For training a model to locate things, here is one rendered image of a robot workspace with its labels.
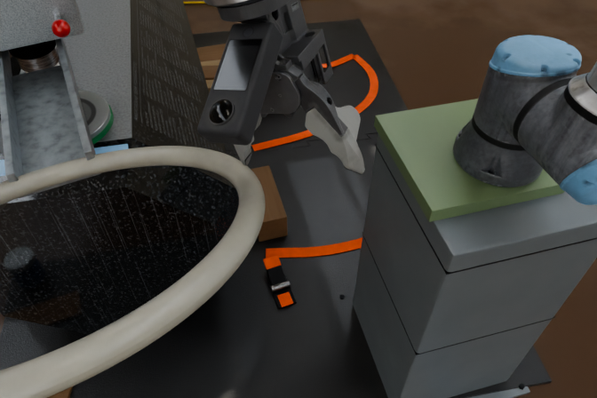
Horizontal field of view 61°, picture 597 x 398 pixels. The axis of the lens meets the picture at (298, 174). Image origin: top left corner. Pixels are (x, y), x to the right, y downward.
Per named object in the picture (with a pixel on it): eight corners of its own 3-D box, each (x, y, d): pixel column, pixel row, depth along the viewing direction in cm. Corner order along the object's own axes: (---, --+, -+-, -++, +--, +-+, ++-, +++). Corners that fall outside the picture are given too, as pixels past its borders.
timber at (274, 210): (287, 235, 204) (287, 217, 196) (258, 242, 202) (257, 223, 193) (270, 184, 224) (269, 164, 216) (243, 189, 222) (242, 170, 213)
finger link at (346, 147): (394, 134, 54) (333, 74, 53) (377, 168, 50) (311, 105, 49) (375, 147, 57) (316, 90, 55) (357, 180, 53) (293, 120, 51)
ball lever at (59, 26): (51, 23, 97) (44, 7, 94) (67, 19, 97) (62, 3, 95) (56, 42, 92) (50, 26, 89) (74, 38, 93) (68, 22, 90)
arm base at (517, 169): (508, 122, 119) (521, 87, 112) (561, 176, 107) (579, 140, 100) (437, 137, 115) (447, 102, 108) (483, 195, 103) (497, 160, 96)
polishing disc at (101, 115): (35, 163, 111) (32, 160, 110) (6, 115, 122) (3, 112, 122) (124, 125, 120) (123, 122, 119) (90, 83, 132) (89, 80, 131)
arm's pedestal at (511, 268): (457, 266, 195) (528, 86, 135) (529, 393, 162) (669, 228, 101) (334, 295, 187) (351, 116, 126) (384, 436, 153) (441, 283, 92)
